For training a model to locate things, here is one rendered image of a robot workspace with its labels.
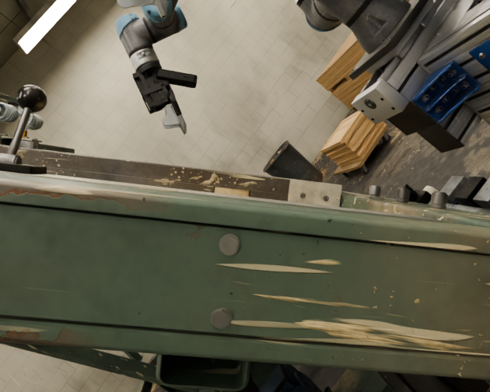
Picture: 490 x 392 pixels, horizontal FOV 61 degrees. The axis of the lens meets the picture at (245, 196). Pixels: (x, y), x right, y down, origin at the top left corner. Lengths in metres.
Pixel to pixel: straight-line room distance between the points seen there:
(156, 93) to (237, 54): 5.50
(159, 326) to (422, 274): 0.19
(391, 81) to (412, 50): 0.10
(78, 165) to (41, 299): 0.70
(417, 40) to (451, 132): 0.24
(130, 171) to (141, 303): 0.69
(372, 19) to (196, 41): 5.62
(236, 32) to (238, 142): 1.70
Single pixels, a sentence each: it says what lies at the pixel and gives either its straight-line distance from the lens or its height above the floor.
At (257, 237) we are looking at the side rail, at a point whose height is 1.13.
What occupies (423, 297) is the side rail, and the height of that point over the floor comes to 1.01.
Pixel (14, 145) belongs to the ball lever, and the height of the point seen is 1.41.
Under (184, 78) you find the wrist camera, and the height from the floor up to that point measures 1.40.
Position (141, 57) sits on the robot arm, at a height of 1.53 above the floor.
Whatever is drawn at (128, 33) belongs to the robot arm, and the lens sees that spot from 1.29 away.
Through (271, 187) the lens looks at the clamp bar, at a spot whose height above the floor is 1.05.
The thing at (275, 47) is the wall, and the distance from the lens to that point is 6.88.
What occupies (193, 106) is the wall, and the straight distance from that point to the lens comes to 6.34.
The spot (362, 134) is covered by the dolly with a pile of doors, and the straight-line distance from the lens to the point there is 4.09.
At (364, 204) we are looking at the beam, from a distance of 0.87.
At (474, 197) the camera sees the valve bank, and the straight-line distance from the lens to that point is 0.89.
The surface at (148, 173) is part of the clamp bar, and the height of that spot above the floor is 1.29.
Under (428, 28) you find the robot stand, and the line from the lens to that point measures 1.21.
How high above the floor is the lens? 1.18
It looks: 6 degrees down
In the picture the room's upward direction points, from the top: 53 degrees counter-clockwise
